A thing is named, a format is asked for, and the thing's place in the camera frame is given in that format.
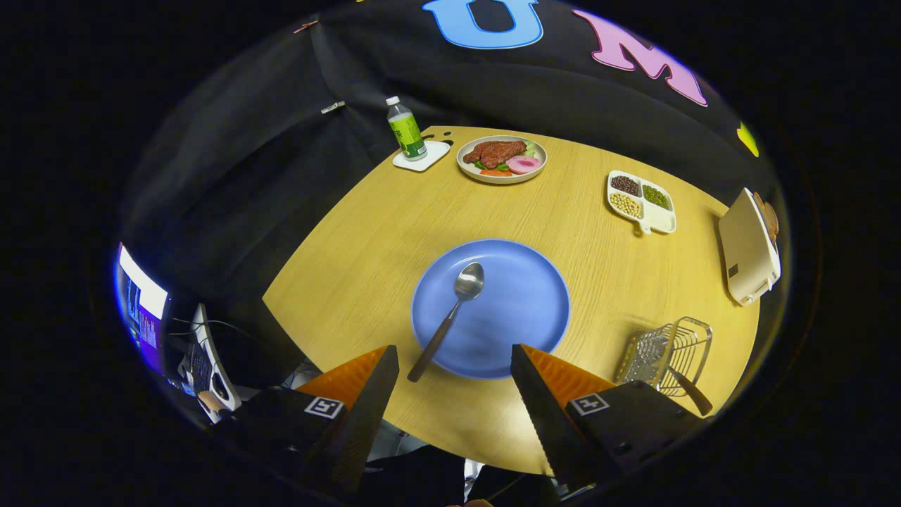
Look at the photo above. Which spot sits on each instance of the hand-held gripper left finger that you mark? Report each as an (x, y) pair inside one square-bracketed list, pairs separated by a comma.
[(366, 415)]

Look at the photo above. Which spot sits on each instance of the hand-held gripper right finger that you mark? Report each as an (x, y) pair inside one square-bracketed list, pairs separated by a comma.
[(542, 415)]

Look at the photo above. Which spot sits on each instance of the blue round plate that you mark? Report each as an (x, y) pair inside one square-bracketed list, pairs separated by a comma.
[(521, 310)]

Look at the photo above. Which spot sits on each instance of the white laptop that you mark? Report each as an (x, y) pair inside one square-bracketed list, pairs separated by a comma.
[(208, 366)]

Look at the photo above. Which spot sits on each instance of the white divided bean dish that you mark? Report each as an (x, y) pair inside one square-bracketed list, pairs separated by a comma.
[(660, 220)]

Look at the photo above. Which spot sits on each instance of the pink ham slice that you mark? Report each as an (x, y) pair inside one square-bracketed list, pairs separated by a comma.
[(524, 165)]

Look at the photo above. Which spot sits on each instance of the computer monitor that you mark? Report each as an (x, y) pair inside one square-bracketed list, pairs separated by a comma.
[(141, 303)]

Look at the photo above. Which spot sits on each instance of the cream round food plate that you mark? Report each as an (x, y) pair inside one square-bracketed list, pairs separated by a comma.
[(468, 172)]

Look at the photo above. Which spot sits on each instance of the white toaster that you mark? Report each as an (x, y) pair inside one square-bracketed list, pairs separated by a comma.
[(746, 253)]

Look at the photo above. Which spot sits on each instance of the brown steak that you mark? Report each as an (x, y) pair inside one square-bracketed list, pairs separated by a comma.
[(496, 151)]

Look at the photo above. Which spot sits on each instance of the white square coaster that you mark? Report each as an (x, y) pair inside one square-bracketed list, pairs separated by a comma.
[(436, 151)]

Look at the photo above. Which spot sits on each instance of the green label water bottle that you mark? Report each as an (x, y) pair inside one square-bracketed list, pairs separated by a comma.
[(407, 134)]

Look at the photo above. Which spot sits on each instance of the toasted bread slice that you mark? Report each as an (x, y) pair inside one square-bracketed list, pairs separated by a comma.
[(759, 201), (771, 222)]

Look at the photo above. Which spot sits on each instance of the silver backdrop clip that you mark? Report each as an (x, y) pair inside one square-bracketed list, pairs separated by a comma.
[(333, 107)]

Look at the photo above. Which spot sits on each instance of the pink backdrop clip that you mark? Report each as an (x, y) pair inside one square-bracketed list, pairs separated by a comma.
[(306, 27)]

